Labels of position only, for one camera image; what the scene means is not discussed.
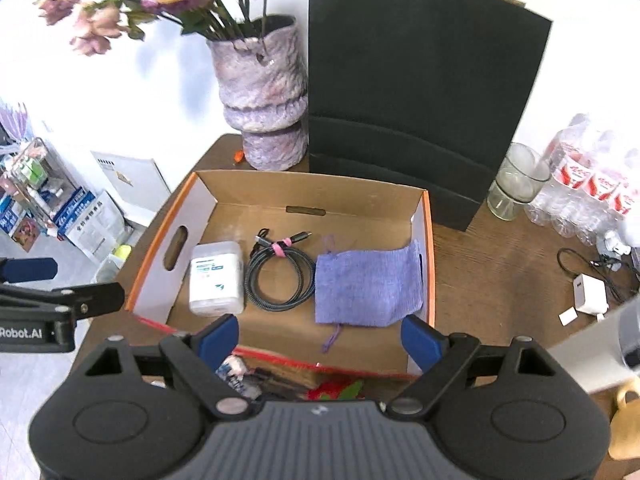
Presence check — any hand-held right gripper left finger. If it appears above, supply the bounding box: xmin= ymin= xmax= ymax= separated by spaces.
xmin=82 ymin=314 xmax=253 ymax=421

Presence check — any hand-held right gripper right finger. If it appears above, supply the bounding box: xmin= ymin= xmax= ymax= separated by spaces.
xmin=385 ymin=315 xmax=557 ymax=421

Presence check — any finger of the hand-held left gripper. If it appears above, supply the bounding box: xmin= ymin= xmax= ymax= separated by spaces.
xmin=0 ymin=281 xmax=126 ymax=330
xmin=0 ymin=257 xmax=57 ymax=285

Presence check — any orange-edged cardboard box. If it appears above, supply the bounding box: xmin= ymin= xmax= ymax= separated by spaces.
xmin=125 ymin=170 xmax=436 ymax=382

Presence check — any brown wooden desktop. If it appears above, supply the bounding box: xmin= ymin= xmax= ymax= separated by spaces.
xmin=65 ymin=132 xmax=640 ymax=480

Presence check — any blue white small packet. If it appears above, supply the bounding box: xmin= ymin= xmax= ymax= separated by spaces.
xmin=215 ymin=355 xmax=263 ymax=401

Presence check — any white plastic container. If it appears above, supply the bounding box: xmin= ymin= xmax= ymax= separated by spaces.
xmin=189 ymin=241 xmax=246 ymax=317

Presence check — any blue white printed carton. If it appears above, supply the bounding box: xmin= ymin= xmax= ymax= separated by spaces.
xmin=52 ymin=187 xmax=126 ymax=263

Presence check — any purple woven pouch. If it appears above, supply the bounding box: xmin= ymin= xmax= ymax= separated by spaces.
xmin=314 ymin=235 xmax=426 ymax=353

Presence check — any white cardboard carton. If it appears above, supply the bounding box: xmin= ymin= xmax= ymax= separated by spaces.
xmin=91 ymin=150 xmax=173 ymax=228

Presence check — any pale grey object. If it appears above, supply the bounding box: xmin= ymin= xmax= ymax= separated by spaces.
xmin=545 ymin=295 xmax=640 ymax=396

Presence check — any white charger block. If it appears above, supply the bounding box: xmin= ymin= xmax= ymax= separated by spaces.
xmin=573 ymin=274 xmax=609 ymax=317

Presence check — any clear glass cup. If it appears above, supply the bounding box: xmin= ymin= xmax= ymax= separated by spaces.
xmin=487 ymin=142 xmax=552 ymax=222

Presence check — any white plug adapter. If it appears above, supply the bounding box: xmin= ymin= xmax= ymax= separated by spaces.
xmin=597 ymin=230 xmax=631 ymax=257

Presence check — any pale yellow cup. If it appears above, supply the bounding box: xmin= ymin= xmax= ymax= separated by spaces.
xmin=607 ymin=377 xmax=640 ymax=461

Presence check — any pack of water bottles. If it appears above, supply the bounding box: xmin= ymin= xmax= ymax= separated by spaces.
xmin=525 ymin=112 xmax=640 ymax=250

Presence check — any black paper bag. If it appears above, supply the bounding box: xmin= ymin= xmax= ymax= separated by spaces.
xmin=307 ymin=0 xmax=553 ymax=232

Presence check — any purple textured vase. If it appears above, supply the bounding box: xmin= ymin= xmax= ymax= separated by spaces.
xmin=206 ymin=15 xmax=309 ymax=172

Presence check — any coiled grey braided cable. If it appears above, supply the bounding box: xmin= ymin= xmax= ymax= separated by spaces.
xmin=245 ymin=229 xmax=317 ymax=310

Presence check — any wire shelf rack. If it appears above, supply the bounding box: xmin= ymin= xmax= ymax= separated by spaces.
xmin=0 ymin=100 xmax=86 ymax=251

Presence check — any thin black cable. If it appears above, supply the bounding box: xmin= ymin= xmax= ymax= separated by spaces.
xmin=557 ymin=247 xmax=640 ymax=306

